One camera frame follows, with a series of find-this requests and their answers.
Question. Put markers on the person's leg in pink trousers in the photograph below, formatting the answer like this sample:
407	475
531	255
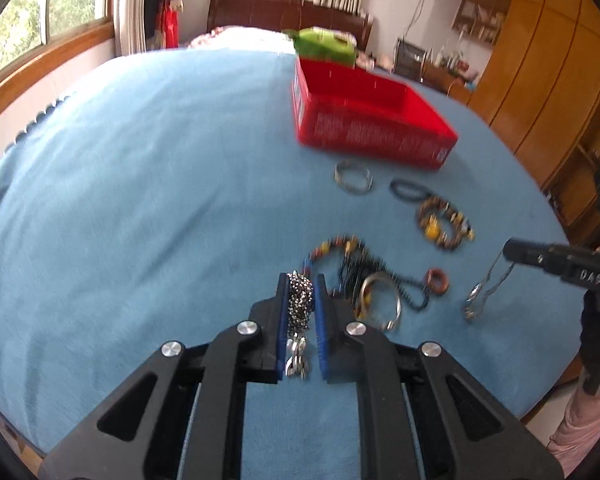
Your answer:
580	430

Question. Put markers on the dark wooden headboard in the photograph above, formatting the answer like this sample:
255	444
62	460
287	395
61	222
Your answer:
250	10

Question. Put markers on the wooden wall shelf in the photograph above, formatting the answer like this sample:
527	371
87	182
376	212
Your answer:
480	20

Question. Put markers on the white curtain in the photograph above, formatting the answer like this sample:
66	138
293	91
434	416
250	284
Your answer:
130	5

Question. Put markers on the gold bangle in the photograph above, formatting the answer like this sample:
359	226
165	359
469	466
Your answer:
367	287

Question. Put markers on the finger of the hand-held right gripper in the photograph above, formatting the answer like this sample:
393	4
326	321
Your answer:
530	255

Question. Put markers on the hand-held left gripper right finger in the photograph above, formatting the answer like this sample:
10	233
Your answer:
322	330

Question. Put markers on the wooden framed window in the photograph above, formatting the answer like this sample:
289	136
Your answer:
30	5

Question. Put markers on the wooden desk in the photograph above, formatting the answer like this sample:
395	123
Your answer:
450	80

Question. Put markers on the blue blanket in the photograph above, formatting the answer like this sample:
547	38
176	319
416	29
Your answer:
130	210

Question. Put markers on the red box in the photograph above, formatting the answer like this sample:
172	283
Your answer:
370	125

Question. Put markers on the wooden wardrobe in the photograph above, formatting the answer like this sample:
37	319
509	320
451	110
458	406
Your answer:
545	60

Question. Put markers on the pink patterned bedding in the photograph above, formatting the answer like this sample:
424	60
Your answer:
215	35

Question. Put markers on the coat rack with clothes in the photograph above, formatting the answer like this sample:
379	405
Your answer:
165	0

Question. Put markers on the silver bangle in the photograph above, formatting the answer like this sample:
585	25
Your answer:
341	180

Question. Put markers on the green avocado plush toy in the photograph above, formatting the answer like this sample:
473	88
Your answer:
325	45

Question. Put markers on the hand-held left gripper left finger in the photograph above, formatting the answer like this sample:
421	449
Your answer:
281	330

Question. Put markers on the person's right hand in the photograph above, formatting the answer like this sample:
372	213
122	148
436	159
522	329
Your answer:
597	330

